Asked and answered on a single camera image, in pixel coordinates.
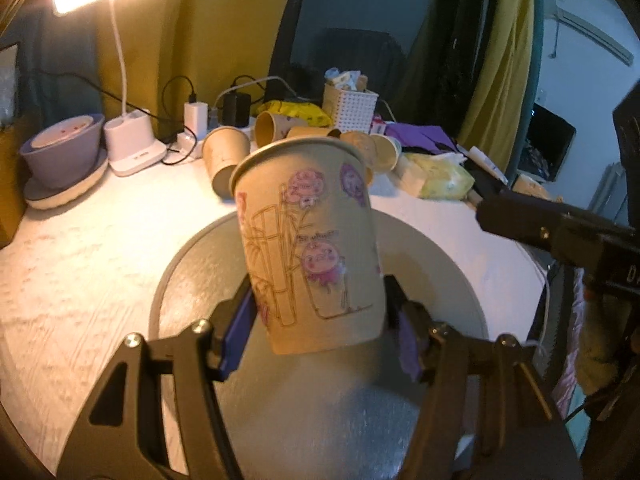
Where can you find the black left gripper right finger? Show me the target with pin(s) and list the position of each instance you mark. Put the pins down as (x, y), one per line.
(485, 413)

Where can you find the paper cup open toward camera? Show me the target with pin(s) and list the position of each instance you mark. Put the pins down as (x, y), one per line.
(271, 127)

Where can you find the white perforated plastic basket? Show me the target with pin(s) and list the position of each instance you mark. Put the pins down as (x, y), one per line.
(349, 110)

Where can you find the white usb charger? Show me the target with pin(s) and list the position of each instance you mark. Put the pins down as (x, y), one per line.
(195, 118)

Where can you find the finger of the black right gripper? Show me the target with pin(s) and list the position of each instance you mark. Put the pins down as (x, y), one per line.
(532, 221)

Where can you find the white power strip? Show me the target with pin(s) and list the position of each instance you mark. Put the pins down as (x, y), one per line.
(185, 144)

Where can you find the white cream tube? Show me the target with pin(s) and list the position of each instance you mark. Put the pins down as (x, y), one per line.
(482, 160)

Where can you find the white textured table cloth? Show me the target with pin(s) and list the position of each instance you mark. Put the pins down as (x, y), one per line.
(76, 280)

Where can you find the white green printed paper cup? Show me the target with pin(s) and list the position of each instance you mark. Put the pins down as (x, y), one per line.
(387, 153)

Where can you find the plain brown paper cup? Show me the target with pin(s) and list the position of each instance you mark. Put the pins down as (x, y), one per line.
(223, 149)

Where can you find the black power adapter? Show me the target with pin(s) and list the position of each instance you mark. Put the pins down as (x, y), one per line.
(235, 110)

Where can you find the yellow tissue pack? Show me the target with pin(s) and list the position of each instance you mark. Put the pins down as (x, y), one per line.
(434, 177)

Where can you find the round grey placemat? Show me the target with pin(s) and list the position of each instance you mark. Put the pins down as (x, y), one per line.
(342, 414)

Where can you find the yellow snack bag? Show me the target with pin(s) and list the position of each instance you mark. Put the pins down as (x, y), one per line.
(309, 112)

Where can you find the bamboo printed paper cup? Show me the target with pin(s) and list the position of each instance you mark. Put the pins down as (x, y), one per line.
(365, 147)

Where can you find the plain paper cup lying middle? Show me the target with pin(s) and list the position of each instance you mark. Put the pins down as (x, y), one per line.
(300, 132)

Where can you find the red white small box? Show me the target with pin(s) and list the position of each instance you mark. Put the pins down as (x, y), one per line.
(378, 125)

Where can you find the purple bowl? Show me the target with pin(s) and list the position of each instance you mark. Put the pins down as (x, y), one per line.
(66, 152)

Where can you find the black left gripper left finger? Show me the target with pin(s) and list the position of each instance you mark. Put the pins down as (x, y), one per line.
(154, 413)

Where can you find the pink flower printed paper cup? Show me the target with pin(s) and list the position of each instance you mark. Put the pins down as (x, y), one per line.
(308, 233)

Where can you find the purple cloth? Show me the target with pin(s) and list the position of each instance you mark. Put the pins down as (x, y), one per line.
(421, 139)

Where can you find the white desk lamp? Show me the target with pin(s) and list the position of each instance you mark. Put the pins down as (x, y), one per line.
(130, 140)

